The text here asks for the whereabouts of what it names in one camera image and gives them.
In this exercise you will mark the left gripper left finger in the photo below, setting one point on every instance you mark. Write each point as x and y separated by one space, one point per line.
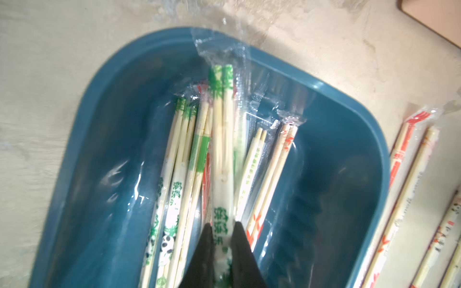
200 273

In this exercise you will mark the red panda chopsticks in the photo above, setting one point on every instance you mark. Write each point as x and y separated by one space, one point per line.
438 241

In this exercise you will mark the pink desk file organizer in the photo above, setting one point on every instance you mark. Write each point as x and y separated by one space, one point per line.
441 16

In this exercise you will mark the green panda chopsticks in tray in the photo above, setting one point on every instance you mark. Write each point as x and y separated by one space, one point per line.
164 224

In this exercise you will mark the green band chopsticks in tray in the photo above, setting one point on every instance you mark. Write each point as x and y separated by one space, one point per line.
192 187

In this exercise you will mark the green bamboo chopsticks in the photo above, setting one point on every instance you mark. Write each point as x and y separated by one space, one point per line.
224 57

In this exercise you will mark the teal plastic storage tray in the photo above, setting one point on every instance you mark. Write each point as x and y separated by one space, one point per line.
324 212

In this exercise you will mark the green text chopsticks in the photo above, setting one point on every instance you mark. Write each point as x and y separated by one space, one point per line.
450 277

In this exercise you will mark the red striped chopsticks in tray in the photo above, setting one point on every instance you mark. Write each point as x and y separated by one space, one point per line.
405 148

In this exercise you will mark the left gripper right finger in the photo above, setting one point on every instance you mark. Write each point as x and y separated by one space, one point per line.
244 269

